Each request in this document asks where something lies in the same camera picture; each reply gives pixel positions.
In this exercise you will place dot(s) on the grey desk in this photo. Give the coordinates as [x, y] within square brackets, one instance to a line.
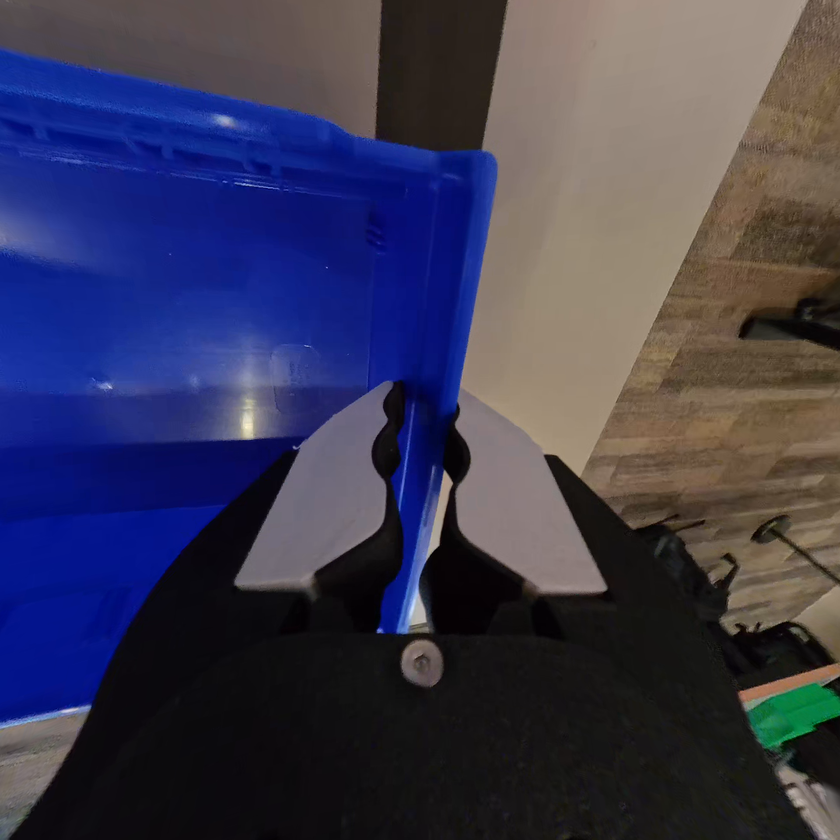
[591, 197]

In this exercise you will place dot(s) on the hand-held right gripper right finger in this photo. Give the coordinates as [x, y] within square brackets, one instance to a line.
[525, 512]

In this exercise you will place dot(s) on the blue plastic bin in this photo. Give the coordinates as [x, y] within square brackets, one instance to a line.
[184, 328]

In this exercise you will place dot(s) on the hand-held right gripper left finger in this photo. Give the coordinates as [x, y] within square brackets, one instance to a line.
[309, 512]

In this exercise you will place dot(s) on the green plastic object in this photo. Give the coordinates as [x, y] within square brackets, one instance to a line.
[794, 715]

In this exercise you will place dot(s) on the black chair base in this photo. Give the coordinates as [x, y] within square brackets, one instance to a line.
[794, 326]

